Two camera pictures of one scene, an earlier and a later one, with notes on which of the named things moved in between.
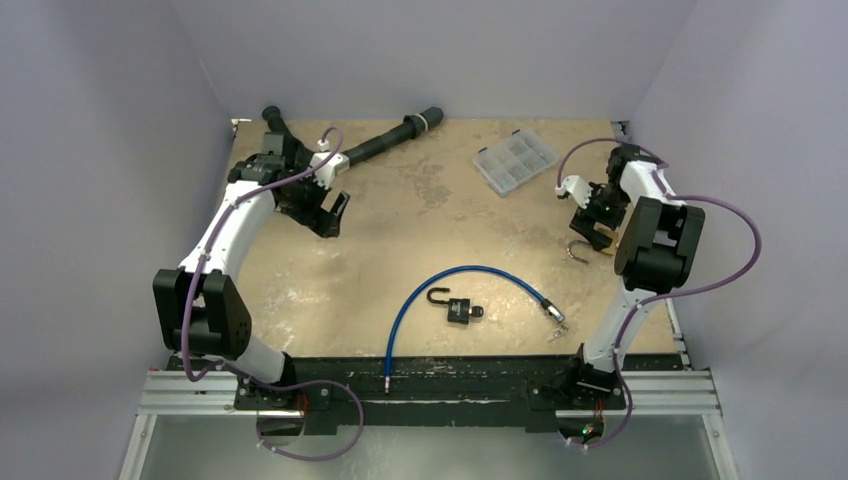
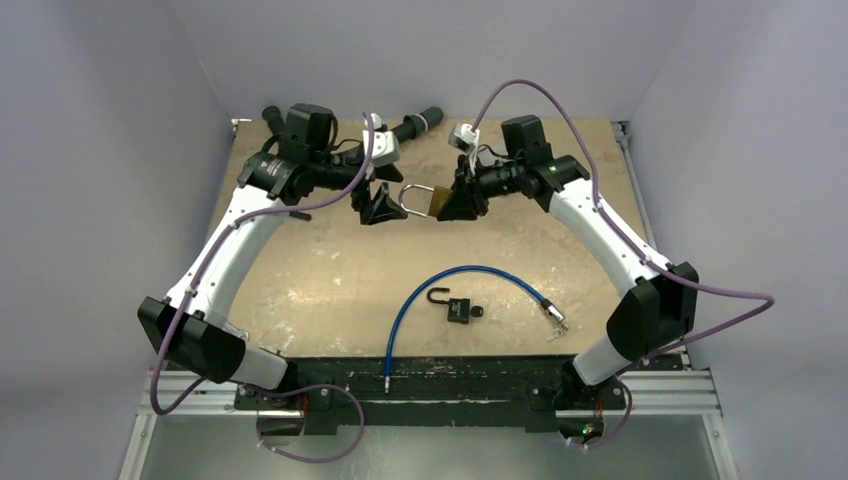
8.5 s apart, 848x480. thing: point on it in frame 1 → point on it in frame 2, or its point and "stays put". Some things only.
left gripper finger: [340, 204] → [381, 208]
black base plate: [433, 393] stays put
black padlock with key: [459, 309] stays put
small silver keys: [557, 332] stays put
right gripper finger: [601, 240] → [459, 205]
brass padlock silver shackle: [609, 248] → [439, 197]
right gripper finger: [587, 230] → [480, 199]
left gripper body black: [306, 200] → [346, 169]
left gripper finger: [327, 224] → [361, 201]
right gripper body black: [592, 227] → [472, 192]
